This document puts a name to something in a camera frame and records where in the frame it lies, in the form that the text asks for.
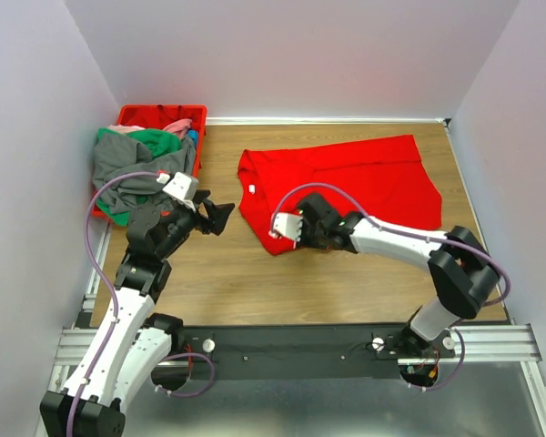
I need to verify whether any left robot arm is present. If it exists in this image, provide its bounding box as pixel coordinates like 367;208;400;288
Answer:
39;190;235;436

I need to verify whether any green t shirt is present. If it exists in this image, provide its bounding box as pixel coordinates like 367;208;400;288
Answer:
96;127;183;227

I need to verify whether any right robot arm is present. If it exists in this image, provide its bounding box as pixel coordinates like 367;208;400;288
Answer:
297;193;501;357

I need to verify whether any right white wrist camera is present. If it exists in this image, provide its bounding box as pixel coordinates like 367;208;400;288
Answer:
268;212;304;249

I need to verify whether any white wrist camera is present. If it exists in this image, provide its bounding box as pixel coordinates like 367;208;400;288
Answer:
157;172;199;203
268;212;304;249

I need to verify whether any red plastic bin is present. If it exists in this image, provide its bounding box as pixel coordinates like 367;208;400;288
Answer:
92;105;207;227

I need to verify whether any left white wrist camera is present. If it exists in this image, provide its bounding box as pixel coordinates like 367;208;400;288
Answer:
157;172;199;203

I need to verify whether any blue garment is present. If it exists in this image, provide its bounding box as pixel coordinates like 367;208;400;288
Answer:
187;129;199;143

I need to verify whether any grey t shirt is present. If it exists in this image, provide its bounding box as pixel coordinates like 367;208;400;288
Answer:
92;133;197;215

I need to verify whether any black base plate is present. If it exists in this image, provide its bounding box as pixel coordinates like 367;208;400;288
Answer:
152;322;455;382

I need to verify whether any red t shirt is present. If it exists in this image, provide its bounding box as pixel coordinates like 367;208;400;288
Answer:
238;135;442;256

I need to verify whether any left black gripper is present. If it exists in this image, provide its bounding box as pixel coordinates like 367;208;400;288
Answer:
157;188;236;259

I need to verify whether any pink t shirt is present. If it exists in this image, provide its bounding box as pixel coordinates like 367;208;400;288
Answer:
106;118;192;137

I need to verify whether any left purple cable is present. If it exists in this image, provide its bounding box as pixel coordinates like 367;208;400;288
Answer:
66;170;169;437

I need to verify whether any aluminium frame rail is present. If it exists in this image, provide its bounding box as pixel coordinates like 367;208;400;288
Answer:
34;222;546;437

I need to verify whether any purple cable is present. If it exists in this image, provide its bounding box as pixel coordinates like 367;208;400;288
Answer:
268;182;513;392
66;170;169;437

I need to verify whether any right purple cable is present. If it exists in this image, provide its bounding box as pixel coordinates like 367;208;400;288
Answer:
268;182;513;392

